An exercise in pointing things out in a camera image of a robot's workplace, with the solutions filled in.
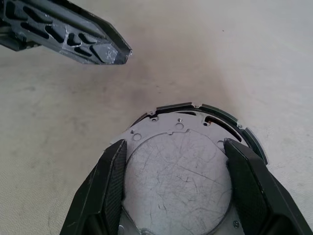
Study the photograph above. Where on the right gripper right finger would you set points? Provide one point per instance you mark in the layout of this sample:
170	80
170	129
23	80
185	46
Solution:
256	195

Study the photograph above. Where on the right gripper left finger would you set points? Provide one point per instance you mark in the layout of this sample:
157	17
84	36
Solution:
97	195

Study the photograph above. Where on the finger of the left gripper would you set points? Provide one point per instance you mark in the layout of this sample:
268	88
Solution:
73	36

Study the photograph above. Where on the silver round motor lid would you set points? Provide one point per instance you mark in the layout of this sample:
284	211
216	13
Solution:
176	176

